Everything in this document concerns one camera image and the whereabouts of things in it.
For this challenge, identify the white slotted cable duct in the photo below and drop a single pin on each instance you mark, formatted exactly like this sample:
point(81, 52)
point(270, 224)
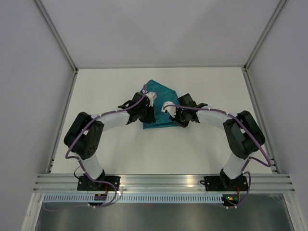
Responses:
point(147, 198)

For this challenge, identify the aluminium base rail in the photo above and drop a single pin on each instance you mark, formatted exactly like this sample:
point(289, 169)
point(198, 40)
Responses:
point(169, 183)

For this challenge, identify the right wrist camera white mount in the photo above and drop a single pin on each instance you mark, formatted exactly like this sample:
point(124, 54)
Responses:
point(169, 107)

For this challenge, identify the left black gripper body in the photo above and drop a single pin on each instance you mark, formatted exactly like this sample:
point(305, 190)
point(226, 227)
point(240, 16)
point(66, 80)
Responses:
point(146, 113)

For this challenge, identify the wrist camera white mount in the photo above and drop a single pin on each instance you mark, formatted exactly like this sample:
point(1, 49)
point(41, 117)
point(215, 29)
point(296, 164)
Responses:
point(151, 96)
point(169, 107)

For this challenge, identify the left table edge rail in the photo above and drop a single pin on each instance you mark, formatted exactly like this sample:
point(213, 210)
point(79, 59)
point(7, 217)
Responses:
point(59, 128)

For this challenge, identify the left aluminium frame post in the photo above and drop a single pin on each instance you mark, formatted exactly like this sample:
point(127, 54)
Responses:
point(55, 34)

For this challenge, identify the right aluminium frame post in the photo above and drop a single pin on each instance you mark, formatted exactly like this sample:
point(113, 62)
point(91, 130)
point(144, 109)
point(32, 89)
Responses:
point(269, 26)

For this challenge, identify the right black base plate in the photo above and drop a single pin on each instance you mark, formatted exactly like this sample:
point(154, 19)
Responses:
point(220, 184)

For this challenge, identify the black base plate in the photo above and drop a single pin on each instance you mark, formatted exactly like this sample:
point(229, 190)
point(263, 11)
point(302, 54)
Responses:
point(220, 184)
point(85, 184)

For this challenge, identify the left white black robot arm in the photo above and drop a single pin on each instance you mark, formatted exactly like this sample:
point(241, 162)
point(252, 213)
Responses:
point(83, 137)

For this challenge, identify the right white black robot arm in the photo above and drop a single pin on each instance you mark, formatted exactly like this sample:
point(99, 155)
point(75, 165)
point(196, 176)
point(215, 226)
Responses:
point(242, 132)

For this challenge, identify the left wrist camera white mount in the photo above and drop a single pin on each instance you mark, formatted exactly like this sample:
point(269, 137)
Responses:
point(151, 96)

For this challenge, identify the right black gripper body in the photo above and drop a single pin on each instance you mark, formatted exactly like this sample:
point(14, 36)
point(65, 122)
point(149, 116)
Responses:
point(180, 118)

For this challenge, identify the aluminium frame post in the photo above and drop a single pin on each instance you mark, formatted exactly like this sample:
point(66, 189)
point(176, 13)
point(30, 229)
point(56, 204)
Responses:
point(55, 34)
point(269, 26)

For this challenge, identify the teal cloth napkin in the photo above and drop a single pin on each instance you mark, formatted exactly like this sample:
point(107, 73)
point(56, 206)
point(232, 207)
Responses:
point(163, 94)

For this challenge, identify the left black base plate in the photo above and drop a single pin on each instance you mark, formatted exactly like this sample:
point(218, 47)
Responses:
point(85, 184)

